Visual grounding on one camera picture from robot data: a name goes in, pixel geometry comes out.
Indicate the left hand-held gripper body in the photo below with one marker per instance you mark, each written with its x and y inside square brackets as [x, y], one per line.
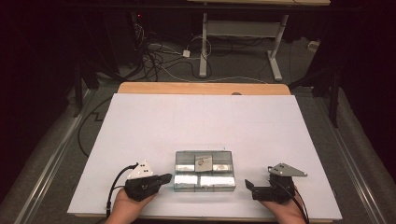
[141, 186]

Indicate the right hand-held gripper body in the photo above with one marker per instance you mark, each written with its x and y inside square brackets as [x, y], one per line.
[275, 191]

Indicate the clear plastic compartment box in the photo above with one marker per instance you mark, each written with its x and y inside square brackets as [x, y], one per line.
[218, 182]

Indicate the person's right hand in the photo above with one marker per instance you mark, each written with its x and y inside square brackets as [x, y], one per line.
[286, 213]

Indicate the person's left hand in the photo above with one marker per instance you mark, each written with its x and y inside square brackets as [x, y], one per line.
[124, 208]

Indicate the white paper sheet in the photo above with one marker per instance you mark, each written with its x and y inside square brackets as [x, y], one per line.
[249, 124]

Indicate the black metal stand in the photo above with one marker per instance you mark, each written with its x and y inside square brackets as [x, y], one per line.
[77, 93]
[334, 102]

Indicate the small white power adapter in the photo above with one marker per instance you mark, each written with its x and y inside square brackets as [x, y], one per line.
[186, 53]

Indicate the white power strip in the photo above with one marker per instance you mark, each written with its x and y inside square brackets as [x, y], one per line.
[313, 46]

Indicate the aluminium rail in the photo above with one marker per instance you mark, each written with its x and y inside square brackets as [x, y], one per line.
[53, 161]
[351, 174]

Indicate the white metal desk frame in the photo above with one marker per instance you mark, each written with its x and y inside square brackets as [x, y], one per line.
[204, 46]

